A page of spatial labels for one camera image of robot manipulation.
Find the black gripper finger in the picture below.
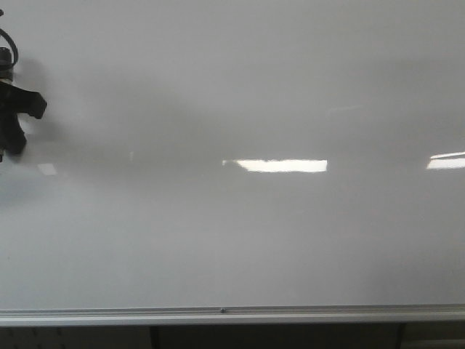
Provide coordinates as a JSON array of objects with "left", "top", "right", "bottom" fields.
[
  {"left": 1, "top": 112, "right": 26, "bottom": 156},
  {"left": 1, "top": 82, "right": 47, "bottom": 119}
]

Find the black and white whiteboard marker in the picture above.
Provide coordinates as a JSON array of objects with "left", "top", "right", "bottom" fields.
[{"left": 0, "top": 47, "right": 14, "bottom": 84}]

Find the black cable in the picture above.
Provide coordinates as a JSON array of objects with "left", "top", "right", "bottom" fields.
[{"left": 0, "top": 28, "right": 20, "bottom": 68}]

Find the white whiteboard with aluminium frame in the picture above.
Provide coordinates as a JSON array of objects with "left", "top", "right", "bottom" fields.
[{"left": 1, "top": 1, "right": 464, "bottom": 326}]

